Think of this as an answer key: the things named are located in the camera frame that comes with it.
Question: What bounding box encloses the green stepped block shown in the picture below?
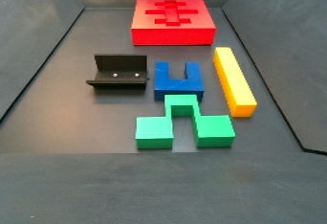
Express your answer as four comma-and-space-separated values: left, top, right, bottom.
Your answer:
134, 95, 236, 151

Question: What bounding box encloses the black angled fixture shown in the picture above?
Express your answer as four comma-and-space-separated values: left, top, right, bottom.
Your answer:
86, 54, 148, 90

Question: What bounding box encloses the yellow long bar block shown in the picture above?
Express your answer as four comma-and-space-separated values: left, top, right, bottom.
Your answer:
214, 47, 256, 118

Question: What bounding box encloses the blue U-shaped block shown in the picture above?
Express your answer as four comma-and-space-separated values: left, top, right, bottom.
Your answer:
154, 61, 204, 101

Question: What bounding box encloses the red board with cutouts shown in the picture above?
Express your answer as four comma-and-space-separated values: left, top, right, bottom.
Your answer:
131, 0, 216, 46

